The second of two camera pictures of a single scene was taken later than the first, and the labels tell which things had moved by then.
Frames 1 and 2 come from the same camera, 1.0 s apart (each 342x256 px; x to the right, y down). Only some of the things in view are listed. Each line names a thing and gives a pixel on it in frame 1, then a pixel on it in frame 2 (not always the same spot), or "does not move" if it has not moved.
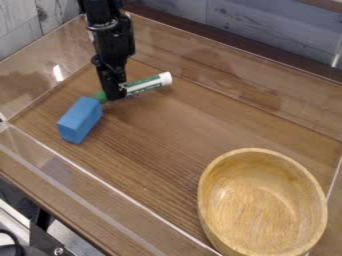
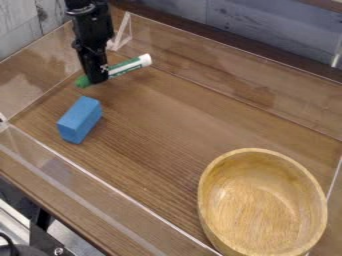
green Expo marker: [140, 85] -> [117, 69]
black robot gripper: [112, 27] -> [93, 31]
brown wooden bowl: [263, 203] does not move
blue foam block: [80, 120] does not move
